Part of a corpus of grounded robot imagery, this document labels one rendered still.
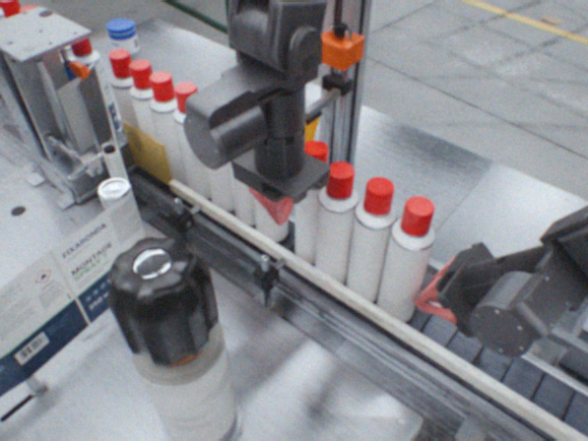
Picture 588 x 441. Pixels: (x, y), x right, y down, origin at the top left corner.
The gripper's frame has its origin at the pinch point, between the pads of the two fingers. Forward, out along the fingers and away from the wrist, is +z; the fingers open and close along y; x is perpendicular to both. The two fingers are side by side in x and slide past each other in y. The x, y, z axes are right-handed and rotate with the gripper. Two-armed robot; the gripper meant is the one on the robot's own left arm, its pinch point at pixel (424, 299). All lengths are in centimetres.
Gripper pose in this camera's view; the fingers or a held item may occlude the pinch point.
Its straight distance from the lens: 68.1
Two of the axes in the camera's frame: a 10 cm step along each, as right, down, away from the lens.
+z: -4.9, 2.8, 8.3
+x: 6.2, 7.8, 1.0
